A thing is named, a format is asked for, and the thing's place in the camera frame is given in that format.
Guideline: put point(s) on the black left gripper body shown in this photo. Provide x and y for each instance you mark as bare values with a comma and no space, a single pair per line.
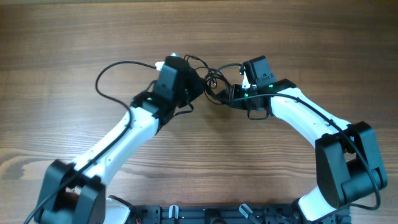
191,87

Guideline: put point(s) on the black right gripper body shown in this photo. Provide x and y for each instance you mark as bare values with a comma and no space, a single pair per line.
240,93

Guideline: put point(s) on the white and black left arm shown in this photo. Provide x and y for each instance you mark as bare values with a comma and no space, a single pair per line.
75,192

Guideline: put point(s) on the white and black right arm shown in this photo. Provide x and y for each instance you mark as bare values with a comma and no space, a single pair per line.
349,167

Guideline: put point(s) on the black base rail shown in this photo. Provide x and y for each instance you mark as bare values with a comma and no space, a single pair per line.
174,214

